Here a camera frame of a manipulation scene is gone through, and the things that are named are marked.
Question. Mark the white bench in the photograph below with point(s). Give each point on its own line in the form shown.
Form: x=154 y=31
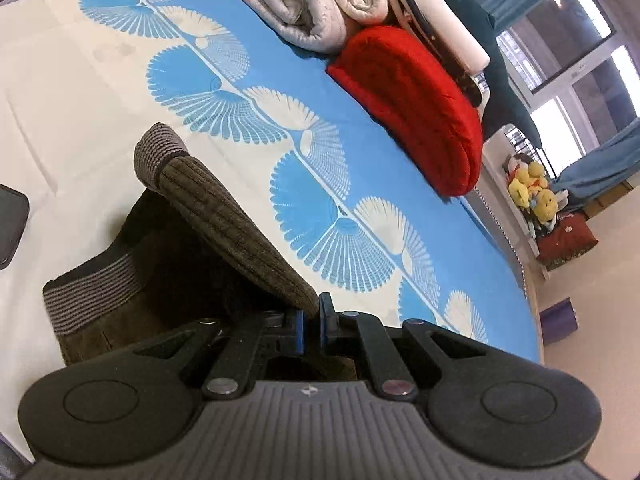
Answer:
x=500 y=180

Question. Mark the yellow plush toy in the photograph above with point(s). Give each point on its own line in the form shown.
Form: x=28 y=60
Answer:
x=522 y=185
x=545 y=205

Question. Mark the blue and white printed bedsheet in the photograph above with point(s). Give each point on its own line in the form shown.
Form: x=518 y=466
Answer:
x=75 y=110

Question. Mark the white pillow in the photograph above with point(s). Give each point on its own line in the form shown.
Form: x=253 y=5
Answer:
x=445 y=15

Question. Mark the folded grey quilt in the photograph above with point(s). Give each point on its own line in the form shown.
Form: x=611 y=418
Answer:
x=300 y=5

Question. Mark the black smartphone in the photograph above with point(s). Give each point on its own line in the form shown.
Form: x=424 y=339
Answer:
x=10 y=225

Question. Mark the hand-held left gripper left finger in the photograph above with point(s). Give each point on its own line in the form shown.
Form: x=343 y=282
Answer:
x=296 y=332

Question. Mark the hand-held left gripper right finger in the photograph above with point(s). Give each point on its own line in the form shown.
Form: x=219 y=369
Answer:
x=326 y=330

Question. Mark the teal pillow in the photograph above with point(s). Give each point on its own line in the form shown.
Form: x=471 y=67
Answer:
x=500 y=75

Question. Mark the red knitted blanket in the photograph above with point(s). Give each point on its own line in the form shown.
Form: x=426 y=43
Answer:
x=415 y=100

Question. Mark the dark patterned pillow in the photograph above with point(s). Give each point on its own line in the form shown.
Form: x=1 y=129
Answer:
x=450 y=55

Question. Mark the window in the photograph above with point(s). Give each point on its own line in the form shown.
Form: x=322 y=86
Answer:
x=575 y=50

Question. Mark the red cushion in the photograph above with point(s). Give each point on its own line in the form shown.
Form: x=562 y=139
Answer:
x=567 y=240

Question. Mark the grey mattress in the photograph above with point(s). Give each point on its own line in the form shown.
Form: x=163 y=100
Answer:
x=502 y=240

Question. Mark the purple box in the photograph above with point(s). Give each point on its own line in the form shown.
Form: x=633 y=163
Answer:
x=560 y=320

